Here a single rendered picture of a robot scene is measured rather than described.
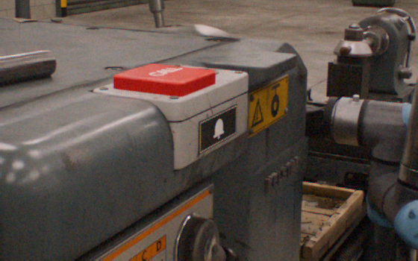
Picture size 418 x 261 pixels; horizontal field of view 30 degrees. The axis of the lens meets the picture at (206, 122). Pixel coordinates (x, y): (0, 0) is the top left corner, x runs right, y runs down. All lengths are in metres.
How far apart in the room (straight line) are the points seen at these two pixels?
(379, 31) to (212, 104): 1.59
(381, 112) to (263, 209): 0.46
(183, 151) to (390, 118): 0.70
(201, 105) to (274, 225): 0.30
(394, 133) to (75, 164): 0.82
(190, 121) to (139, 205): 0.08
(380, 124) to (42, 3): 10.53
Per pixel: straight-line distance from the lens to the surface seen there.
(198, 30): 1.10
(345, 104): 1.27
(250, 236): 0.80
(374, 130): 1.25
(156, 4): 1.12
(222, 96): 0.63
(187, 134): 0.58
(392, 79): 2.21
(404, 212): 1.14
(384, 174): 1.26
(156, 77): 0.59
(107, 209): 0.50
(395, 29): 2.18
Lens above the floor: 1.38
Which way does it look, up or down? 14 degrees down
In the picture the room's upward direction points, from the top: 1 degrees clockwise
